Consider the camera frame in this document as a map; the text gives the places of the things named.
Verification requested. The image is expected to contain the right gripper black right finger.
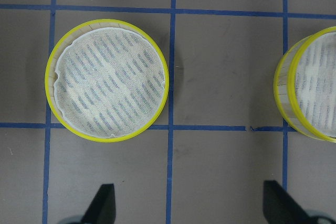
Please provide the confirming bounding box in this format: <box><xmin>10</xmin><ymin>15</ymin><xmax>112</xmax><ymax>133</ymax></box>
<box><xmin>262</xmin><ymin>180</ymin><xmax>316</xmax><ymax>223</ymax></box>

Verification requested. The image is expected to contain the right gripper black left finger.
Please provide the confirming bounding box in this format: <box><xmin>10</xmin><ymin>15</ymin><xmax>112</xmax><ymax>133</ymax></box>
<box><xmin>81</xmin><ymin>184</ymin><xmax>116</xmax><ymax>223</ymax></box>

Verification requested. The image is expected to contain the yellow steamer basket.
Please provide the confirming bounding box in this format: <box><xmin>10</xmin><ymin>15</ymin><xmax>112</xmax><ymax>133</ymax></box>
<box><xmin>273</xmin><ymin>27</ymin><xmax>335</xmax><ymax>142</ymax></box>
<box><xmin>45</xmin><ymin>19</ymin><xmax>169</xmax><ymax>143</ymax></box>

